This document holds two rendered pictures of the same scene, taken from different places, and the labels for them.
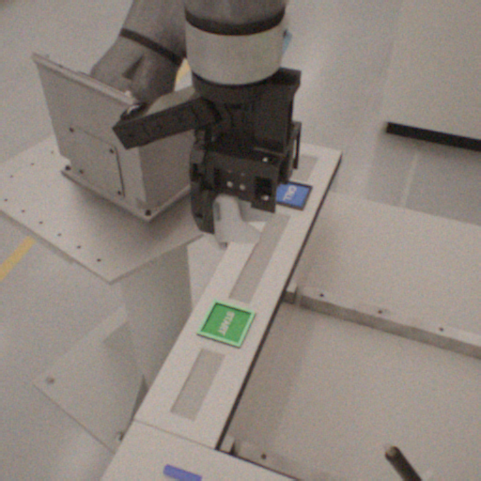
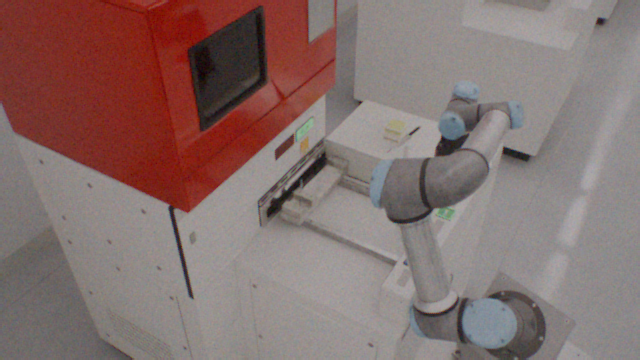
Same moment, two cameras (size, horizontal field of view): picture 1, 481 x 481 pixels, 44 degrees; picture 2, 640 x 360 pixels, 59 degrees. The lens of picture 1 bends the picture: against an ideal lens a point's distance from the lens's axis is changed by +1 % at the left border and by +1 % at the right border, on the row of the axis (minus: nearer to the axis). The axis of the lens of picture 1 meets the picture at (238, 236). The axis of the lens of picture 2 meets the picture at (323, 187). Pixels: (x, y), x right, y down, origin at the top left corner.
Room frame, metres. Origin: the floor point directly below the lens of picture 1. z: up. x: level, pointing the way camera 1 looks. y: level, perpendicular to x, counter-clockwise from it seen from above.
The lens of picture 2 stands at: (1.91, -0.16, 2.30)
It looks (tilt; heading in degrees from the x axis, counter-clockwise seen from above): 41 degrees down; 190
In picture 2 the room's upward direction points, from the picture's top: straight up
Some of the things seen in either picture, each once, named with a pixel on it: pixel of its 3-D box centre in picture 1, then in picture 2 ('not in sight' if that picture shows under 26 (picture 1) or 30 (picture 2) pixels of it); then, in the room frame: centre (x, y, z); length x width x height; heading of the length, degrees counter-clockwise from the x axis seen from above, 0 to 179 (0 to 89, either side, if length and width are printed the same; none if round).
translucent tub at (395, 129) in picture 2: not in sight; (395, 131); (0.04, -0.19, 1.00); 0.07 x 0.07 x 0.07; 71
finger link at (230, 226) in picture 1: (233, 229); not in sight; (0.42, 0.00, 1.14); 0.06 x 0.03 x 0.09; 69
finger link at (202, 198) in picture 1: (209, 192); not in sight; (0.42, 0.03, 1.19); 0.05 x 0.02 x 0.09; 159
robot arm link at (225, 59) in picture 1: (236, 40); not in sight; (0.44, 0.00, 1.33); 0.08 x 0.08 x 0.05
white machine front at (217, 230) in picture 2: not in sight; (262, 183); (0.46, -0.62, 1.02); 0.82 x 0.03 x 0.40; 159
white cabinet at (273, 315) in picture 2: not in sight; (371, 283); (0.33, -0.22, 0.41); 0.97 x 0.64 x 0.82; 159
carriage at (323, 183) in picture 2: not in sight; (316, 191); (0.30, -0.47, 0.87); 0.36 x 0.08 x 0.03; 159
